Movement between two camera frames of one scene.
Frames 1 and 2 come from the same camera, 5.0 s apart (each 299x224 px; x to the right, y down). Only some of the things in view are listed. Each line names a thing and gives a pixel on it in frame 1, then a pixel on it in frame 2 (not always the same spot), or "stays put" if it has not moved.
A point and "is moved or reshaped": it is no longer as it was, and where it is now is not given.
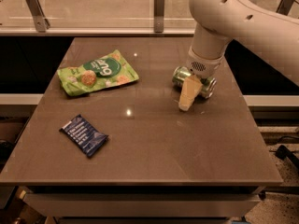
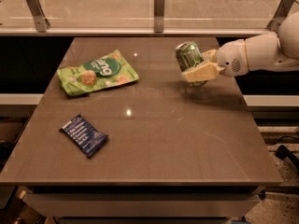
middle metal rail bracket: [159, 7] stays put
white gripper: [204, 66] to [231, 58]
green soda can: [180, 74] is moved or reshaped
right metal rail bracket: [286, 3] stays put
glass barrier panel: [112, 10] stays put
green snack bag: [109, 70] stays put
